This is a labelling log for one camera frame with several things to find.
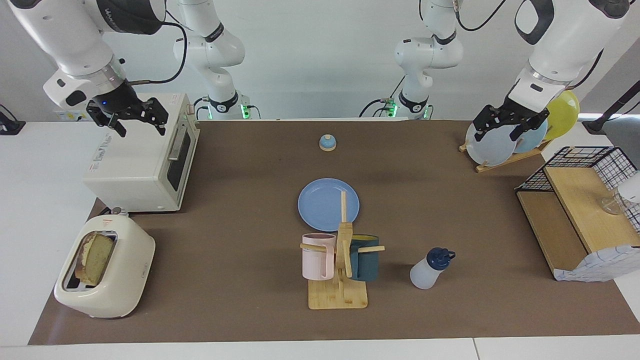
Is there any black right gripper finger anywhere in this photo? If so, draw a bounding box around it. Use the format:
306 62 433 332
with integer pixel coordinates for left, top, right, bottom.
142 97 169 136
87 100 127 138

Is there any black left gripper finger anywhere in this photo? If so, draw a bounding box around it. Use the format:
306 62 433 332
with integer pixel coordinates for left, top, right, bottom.
510 112 550 142
472 106 502 143

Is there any toasted bread slice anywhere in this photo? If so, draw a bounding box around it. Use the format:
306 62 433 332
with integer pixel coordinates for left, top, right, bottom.
75 232 116 287

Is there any translucent bottle navy cap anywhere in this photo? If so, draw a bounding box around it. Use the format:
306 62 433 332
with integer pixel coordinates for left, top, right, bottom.
409 247 457 290

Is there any light blue plate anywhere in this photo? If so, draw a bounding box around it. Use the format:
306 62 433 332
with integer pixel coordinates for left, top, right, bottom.
512 117 548 154

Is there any pale grey plate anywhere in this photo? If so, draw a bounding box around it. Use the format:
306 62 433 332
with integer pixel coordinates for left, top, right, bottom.
465 120 517 167

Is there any yellow plate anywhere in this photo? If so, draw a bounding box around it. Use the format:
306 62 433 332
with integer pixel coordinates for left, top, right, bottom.
542 90 581 141

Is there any wooden plate rack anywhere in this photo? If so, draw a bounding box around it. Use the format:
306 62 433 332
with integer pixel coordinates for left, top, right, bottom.
459 139 553 174

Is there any blue round plate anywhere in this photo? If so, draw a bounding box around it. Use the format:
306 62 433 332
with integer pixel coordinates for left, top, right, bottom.
298 178 360 232

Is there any white toaster oven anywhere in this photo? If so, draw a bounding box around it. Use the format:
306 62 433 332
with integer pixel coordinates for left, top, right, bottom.
82 92 201 213

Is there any black stand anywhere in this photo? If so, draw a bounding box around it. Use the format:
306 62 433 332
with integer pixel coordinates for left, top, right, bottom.
582 80 640 135

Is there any brown table mat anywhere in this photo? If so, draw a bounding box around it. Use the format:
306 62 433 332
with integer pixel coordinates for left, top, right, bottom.
27 119 640 346

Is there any clear glass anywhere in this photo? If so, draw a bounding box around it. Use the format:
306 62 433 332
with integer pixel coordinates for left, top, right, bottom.
600 192 628 216

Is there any cream two-slot toaster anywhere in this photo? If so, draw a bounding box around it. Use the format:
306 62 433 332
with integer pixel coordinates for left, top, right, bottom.
54 214 157 319

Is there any white checkered cloth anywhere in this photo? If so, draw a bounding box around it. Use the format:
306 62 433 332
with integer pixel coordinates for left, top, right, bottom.
552 245 640 283

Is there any teal mug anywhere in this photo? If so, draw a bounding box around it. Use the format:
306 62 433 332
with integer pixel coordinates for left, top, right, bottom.
348 234 380 281

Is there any pink mug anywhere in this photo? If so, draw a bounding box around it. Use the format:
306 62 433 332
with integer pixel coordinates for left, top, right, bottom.
301 233 337 281

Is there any wooden mug rack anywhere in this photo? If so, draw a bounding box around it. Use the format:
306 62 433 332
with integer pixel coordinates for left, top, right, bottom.
300 191 386 310

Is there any white wall outlet box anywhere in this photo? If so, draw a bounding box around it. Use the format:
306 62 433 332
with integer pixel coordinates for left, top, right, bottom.
52 107 93 122

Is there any black wire basket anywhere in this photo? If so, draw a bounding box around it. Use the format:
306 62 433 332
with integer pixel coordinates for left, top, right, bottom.
515 146 640 236

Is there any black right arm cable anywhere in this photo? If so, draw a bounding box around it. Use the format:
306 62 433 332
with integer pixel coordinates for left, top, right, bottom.
125 10 189 86

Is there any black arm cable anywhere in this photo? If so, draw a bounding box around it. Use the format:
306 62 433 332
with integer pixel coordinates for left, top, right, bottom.
125 10 189 86
452 0 606 91

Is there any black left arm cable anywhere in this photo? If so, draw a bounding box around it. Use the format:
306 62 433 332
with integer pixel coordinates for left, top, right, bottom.
452 0 606 91

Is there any black clamp mount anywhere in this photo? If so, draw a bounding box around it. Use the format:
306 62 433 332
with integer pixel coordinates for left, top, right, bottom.
0 104 26 136

